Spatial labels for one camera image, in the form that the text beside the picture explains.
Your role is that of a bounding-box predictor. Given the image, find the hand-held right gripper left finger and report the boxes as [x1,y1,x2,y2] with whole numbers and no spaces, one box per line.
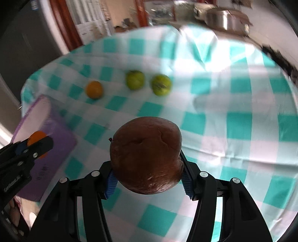
[33,160,117,242]

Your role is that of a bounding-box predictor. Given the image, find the teal checkered tablecloth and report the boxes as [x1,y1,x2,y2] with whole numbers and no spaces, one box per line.
[20,24,297,242]

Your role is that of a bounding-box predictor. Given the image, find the green round fruit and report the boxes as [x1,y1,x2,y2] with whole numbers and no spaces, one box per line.
[126,70,145,91]
[151,74,173,96]

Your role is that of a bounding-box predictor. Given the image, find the small orange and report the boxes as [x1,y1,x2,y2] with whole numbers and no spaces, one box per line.
[86,80,103,99]
[27,131,50,159]

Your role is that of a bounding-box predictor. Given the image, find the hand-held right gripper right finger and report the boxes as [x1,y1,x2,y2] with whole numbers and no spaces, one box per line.
[179,151,273,242]

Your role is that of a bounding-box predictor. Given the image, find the purple plastic container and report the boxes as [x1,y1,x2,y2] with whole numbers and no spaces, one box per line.
[12,95,78,202]

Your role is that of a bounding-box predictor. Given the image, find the white door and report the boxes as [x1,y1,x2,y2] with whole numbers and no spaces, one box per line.
[67,0,112,45]

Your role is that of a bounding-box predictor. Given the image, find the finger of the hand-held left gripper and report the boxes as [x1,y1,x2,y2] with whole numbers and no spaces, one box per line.
[0,141,29,161]
[0,136,54,170]

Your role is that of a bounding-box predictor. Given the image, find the person's left hand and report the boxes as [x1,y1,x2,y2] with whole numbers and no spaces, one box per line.
[8,198,25,230]

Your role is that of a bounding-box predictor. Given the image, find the dark grey refrigerator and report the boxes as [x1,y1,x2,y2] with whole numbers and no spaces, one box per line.
[0,0,69,106]

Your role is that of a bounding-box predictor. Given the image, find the wooden door frame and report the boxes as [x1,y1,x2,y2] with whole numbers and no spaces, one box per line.
[49,0,84,48]

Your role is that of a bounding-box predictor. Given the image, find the steel cooking pot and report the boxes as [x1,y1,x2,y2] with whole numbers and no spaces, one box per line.
[204,8,251,36]

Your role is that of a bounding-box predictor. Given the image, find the brown bread bun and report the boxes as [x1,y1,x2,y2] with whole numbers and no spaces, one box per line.
[109,117,184,195]

